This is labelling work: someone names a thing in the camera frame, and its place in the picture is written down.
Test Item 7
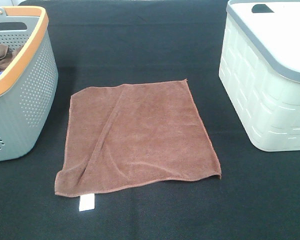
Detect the brown microfibre towel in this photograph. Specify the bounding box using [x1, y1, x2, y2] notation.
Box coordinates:
[54, 79, 222, 198]

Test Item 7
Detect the brown towel in basket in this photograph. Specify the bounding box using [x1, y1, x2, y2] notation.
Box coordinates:
[0, 44, 23, 72]

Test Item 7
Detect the white lidded storage basket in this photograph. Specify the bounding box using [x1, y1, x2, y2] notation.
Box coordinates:
[219, 0, 300, 152]

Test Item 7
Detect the grey perforated laundry basket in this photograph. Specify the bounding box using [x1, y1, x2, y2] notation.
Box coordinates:
[0, 6, 58, 161]

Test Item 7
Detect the black table cloth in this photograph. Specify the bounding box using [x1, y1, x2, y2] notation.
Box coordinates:
[0, 0, 300, 240]

